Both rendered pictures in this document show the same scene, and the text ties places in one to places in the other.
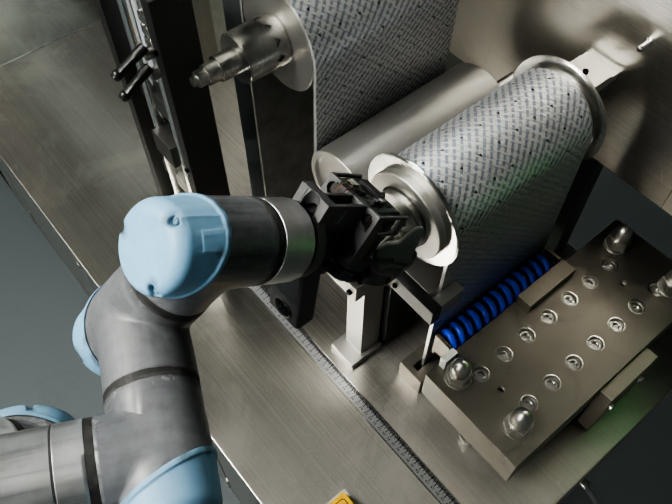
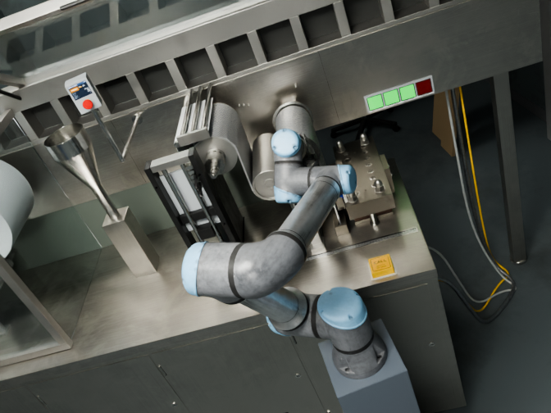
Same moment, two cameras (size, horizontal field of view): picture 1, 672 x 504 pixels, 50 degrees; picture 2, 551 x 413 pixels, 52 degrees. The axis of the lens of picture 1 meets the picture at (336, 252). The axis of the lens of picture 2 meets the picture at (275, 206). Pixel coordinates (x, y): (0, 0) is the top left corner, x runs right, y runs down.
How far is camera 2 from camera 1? 1.23 m
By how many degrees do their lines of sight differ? 34
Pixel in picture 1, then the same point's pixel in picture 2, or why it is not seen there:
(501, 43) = (256, 131)
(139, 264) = (286, 147)
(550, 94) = (291, 110)
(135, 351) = (302, 170)
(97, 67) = (111, 301)
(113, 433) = (322, 173)
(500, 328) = not seen: hidden behind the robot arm
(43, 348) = not seen: outside the picture
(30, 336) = not seen: outside the picture
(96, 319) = (284, 183)
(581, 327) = (361, 165)
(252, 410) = (317, 283)
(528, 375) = (366, 183)
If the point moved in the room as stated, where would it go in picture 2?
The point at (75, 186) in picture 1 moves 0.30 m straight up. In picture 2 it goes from (166, 322) to (125, 260)
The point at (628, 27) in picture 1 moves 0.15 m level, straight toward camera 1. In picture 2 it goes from (287, 86) to (306, 97)
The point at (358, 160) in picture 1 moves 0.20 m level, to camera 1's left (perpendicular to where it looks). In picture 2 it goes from (267, 167) to (229, 206)
